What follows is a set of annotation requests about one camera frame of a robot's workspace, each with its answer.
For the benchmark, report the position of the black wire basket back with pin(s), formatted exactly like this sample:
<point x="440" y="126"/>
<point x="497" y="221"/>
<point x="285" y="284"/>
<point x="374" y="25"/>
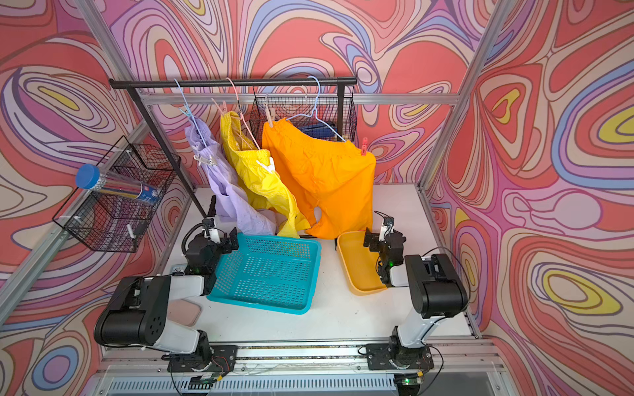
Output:
<point x="327" y="115"/>

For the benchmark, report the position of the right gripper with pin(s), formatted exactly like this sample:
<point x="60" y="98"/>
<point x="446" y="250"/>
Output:
<point x="374" y="238"/>

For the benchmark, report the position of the beige clothespin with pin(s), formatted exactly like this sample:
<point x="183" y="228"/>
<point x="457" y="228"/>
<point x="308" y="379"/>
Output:
<point x="268" y="114"/>

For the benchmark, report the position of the white clothespin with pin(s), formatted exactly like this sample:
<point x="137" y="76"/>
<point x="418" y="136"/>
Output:
<point x="270" y="167"/>

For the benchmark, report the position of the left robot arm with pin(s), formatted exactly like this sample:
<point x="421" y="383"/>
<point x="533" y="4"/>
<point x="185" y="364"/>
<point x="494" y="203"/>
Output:
<point x="137" y="313"/>

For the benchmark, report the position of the teal clothespin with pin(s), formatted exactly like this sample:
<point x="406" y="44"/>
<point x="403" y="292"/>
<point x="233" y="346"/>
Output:
<point x="187" y="112"/>

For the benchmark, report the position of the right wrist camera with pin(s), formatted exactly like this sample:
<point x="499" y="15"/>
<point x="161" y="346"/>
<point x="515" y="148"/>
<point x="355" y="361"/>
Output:
<point x="387" y="227"/>

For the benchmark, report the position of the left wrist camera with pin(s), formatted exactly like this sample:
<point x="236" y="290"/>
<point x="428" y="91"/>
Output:
<point x="212" y="233"/>

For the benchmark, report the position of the pink clothespin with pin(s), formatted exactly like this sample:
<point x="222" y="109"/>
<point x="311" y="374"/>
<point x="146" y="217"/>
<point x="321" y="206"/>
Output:
<point x="222" y="108"/>

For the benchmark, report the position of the teal plastic basket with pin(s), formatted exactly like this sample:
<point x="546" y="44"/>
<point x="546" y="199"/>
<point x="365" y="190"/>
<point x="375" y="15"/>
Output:
<point x="269" y="273"/>

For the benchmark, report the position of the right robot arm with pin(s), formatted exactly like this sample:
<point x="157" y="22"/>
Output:
<point x="436" y="293"/>

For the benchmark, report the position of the black clothes rack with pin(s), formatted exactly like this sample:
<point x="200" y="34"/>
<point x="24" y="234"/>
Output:
<point x="132" y="87"/>

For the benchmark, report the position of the blue capped pencil tube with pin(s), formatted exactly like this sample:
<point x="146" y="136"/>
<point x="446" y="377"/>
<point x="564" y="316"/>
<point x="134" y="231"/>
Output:
<point x="90" y="177"/>

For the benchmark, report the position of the lilac shorts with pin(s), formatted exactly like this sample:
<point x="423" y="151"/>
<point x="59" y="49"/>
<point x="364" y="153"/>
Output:
<point x="232" y="204"/>

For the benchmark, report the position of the yellow plastic tray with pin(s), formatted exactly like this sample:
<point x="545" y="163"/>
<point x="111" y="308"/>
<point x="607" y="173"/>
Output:
<point x="359" y="264"/>

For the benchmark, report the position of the pink flat case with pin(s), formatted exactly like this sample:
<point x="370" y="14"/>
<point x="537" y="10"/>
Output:
<point x="184" y="312"/>

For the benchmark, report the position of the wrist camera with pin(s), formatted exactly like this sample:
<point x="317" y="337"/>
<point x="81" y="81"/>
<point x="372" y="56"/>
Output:
<point x="212" y="233"/>
<point x="387" y="227"/>

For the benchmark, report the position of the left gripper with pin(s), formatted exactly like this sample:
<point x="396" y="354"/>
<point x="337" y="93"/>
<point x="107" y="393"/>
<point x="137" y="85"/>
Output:
<point x="233" y="242"/>

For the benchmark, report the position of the light blue wire hanger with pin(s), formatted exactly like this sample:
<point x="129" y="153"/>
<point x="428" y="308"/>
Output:
<point x="186" y="104"/>

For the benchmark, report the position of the black wire basket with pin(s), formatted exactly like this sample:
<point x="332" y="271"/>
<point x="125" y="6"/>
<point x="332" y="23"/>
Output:
<point x="106" y="223"/>
<point x="327" y="115"/>

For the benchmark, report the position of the orange shorts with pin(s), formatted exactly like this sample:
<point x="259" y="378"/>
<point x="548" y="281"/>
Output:
<point x="331" y="181"/>

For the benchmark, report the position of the black wire basket left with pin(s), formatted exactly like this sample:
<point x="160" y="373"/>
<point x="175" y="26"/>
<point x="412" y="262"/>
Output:
<point x="106" y="223"/>

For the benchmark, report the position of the yellow shorts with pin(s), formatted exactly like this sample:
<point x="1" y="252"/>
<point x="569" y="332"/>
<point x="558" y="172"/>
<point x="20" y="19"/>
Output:
<point x="265" y="191"/>

